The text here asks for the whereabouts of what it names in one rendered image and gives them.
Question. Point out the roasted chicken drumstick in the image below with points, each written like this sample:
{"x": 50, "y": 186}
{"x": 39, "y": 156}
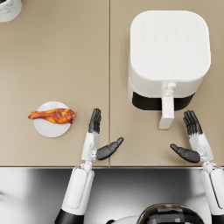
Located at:
{"x": 58, "y": 115}

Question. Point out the white air fryer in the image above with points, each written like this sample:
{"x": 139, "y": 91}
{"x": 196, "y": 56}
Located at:
{"x": 169, "y": 46}

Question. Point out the small white round plate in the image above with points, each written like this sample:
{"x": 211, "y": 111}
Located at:
{"x": 49, "y": 129}

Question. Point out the white marbled round pot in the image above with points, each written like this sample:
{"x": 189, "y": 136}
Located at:
{"x": 8, "y": 9}

